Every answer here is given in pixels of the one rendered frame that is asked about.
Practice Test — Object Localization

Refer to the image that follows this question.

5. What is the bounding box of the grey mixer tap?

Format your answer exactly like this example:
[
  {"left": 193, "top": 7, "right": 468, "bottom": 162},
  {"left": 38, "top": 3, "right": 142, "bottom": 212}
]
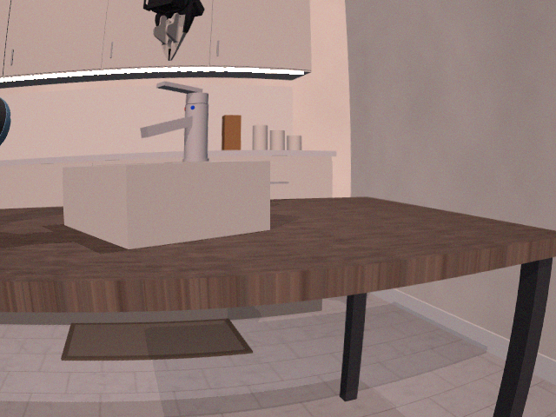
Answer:
[{"left": 140, "top": 81, "right": 209, "bottom": 162}]

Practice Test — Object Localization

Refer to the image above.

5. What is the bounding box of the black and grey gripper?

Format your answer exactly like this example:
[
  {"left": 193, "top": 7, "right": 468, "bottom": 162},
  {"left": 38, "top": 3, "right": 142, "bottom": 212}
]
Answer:
[{"left": 143, "top": 0, "right": 195, "bottom": 61}]

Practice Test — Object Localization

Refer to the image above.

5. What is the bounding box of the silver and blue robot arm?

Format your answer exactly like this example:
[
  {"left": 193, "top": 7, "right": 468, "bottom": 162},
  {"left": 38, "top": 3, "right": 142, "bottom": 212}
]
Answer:
[{"left": 0, "top": 0, "right": 204, "bottom": 145}]

